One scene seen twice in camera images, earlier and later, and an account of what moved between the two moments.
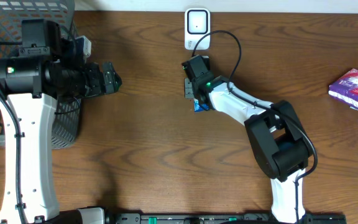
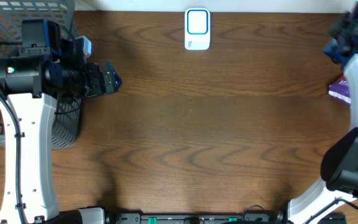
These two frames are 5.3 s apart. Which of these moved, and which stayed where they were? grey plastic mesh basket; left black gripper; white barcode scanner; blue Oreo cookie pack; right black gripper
Moved: blue Oreo cookie pack; right black gripper
Stayed: grey plastic mesh basket; left black gripper; white barcode scanner
